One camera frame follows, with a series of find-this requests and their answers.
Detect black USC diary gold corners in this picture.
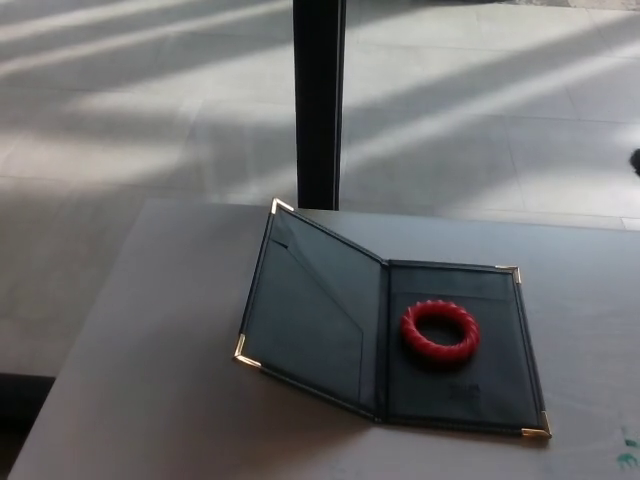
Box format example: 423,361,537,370
230,197,554,441

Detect red twisted ring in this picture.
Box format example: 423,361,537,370
399,298,482,373

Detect black window frame post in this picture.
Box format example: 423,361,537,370
292,0,349,211

